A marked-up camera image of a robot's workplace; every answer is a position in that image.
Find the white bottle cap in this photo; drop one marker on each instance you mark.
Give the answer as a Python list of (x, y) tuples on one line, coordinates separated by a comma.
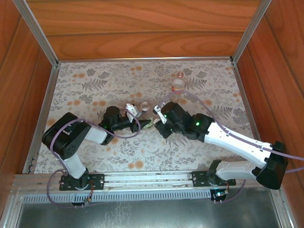
[(156, 122)]

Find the clear bottle green label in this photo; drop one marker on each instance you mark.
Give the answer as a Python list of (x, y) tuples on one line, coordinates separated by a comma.
[(144, 106)]

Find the clear bottle red label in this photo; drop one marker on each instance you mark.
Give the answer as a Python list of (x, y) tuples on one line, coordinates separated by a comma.
[(178, 84)]

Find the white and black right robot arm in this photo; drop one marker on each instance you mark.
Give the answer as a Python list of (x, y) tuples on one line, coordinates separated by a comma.
[(233, 142)]

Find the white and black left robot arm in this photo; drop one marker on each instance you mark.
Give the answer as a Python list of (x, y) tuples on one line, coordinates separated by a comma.
[(74, 166)]

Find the floral tablecloth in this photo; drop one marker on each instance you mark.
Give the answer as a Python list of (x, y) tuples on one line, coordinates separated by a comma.
[(168, 153)]

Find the small circuit board green light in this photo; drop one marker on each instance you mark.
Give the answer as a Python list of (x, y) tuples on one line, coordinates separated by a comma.
[(219, 194)]

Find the grey sheet metal panel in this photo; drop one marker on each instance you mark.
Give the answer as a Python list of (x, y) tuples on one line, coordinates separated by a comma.
[(145, 216)]

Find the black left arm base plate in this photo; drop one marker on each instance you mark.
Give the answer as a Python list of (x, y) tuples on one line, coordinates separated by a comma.
[(97, 182)]

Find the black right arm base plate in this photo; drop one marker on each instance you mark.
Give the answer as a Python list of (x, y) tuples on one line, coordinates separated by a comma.
[(199, 178)]

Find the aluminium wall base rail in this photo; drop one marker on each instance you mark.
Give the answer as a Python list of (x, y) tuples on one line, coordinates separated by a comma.
[(140, 59)]

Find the aluminium side rail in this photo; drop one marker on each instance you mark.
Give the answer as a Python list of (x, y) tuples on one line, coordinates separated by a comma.
[(242, 90), (44, 115)]

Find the aluminium frame post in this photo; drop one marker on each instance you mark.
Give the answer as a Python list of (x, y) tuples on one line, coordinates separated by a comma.
[(36, 33), (253, 25)]

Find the aluminium lower frame rail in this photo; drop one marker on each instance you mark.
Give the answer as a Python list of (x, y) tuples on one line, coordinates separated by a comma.
[(8, 219), (282, 209)]

